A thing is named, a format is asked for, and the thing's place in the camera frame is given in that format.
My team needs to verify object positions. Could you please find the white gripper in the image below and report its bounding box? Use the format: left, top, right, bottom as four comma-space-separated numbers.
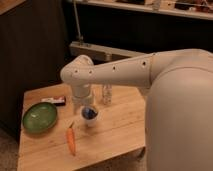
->
71, 84, 94, 114

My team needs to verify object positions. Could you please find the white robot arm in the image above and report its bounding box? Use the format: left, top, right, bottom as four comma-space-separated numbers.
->
60, 49, 213, 171

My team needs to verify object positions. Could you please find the green ceramic bowl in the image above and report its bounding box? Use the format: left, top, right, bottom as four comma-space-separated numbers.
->
22, 102, 58, 134

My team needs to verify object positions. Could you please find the white cup with blue object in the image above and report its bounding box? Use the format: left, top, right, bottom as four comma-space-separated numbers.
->
81, 106, 98, 127

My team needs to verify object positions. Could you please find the clear glass jar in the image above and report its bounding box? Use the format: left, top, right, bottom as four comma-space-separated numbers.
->
102, 84, 112, 105

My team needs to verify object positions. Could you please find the black and red snack bar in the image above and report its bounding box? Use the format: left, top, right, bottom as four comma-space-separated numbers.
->
41, 96, 66, 106

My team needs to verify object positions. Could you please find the wooden table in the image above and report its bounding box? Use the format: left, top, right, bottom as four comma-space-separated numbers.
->
18, 84, 145, 171

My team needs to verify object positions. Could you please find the metal vertical pole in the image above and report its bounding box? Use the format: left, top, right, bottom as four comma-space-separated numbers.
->
73, 0, 83, 44

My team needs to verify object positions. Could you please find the grey metal shelf rail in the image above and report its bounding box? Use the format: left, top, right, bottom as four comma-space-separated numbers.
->
69, 41, 142, 61

